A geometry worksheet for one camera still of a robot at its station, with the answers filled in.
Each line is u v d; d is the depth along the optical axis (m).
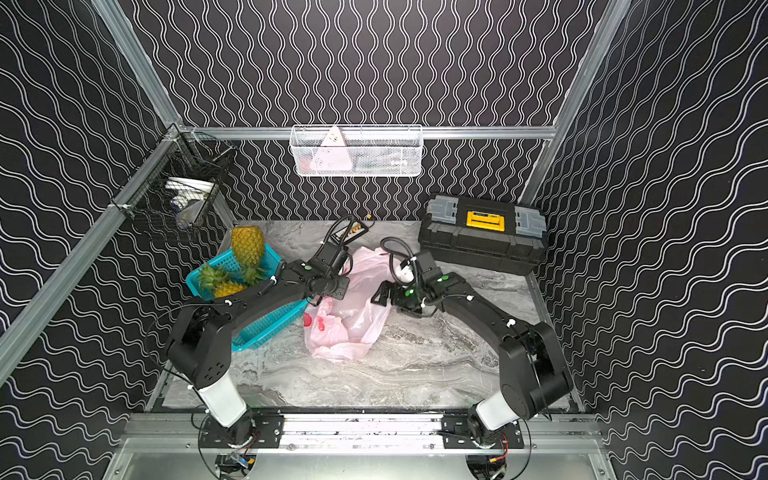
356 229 1.17
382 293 0.76
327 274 0.71
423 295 0.64
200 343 0.46
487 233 0.95
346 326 0.86
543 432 0.74
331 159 0.90
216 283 0.90
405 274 0.81
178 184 0.78
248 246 0.93
